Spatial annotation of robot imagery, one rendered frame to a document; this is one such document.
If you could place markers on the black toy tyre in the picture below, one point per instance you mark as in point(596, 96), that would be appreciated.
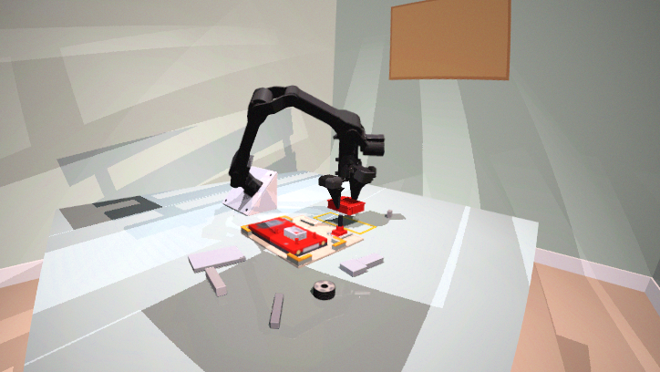
point(324, 290)

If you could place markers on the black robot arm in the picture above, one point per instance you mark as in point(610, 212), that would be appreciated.
point(349, 131)

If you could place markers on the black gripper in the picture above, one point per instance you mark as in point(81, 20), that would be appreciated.
point(334, 183)

